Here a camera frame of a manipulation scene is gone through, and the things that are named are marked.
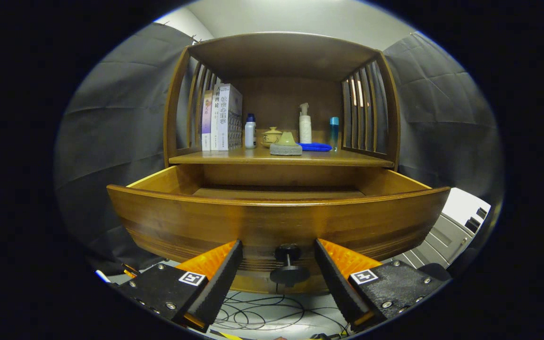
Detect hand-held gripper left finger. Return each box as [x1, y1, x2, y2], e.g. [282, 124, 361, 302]
[111, 239, 244, 331]

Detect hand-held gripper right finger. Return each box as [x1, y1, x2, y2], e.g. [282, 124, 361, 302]
[314, 238, 452, 332]

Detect wooden drawer with black knob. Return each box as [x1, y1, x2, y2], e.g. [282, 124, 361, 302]
[107, 165, 451, 296]

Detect green brush with grey base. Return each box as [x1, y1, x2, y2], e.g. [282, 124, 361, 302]
[269, 131, 303, 156]

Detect wooden cabinet countertop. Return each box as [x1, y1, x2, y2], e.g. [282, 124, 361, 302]
[168, 144, 394, 168]

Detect white side cabinet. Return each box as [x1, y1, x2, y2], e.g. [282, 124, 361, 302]
[385, 187, 492, 270]

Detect brown wooden cabinet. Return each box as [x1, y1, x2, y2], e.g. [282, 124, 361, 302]
[162, 32, 401, 173]

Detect yellow black floor tape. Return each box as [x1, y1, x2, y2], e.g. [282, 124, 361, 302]
[206, 328, 244, 340]

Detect black round object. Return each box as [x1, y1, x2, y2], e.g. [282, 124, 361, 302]
[418, 263, 452, 281]

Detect small white bottle blue cap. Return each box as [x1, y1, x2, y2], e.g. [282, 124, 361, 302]
[245, 113, 257, 150]

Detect clear blue bottle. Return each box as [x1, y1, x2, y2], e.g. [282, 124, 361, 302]
[329, 117, 340, 152]

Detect beige lidded teacup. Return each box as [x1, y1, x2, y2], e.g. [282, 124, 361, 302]
[262, 127, 283, 148]

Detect thin white book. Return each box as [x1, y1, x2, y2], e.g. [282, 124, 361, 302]
[211, 86, 221, 152]

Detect white pump bottle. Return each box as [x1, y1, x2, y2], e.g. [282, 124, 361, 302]
[299, 102, 312, 144]

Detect purple book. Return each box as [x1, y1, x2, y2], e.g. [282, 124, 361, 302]
[201, 91, 213, 152]

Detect white patterned book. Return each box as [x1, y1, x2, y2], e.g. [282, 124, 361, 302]
[216, 84, 243, 151]

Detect black floor cables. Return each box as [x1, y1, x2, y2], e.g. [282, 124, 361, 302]
[211, 290, 348, 338]

